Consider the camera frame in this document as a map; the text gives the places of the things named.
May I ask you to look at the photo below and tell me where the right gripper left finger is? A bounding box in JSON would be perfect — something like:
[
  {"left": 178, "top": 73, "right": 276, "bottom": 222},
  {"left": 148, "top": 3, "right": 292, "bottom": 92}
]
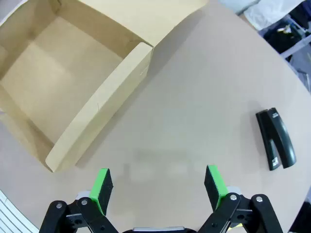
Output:
[{"left": 38, "top": 168, "right": 118, "bottom": 233}]

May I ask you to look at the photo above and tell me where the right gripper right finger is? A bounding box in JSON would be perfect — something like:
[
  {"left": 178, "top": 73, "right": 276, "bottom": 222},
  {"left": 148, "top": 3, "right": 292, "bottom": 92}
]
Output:
[{"left": 199, "top": 165, "right": 284, "bottom": 233}]

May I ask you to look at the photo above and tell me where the black stapler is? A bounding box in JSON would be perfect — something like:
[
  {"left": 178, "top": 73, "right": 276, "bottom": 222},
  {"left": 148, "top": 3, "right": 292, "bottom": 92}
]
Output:
[{"left": 255, "top": 107, "right": 297, "bottom": 171}]

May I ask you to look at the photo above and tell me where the brown cardboard box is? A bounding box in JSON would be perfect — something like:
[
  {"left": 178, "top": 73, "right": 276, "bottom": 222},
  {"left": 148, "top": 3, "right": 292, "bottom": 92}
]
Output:
[{"left": 0, "top": 0, "right": 209, "bottom": 173}]

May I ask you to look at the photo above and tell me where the white slatted panel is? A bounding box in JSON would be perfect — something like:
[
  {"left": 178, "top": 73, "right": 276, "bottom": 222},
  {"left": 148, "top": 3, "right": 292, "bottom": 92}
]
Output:
[{"left": 0, "top": 190, "right": 39, "bottom": 233}]

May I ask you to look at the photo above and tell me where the black bag on rack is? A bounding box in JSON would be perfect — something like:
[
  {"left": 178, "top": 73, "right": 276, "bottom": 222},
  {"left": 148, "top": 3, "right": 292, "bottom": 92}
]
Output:
[{"left": 263, "top": 18, "right": 306, "bottom": 54}]

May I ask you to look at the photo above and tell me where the white plastic bag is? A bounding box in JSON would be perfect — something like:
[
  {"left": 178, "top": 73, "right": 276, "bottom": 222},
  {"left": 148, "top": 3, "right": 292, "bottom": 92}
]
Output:
[{"left": 244, "top": 0, "right": 301, "bottom": 31}]

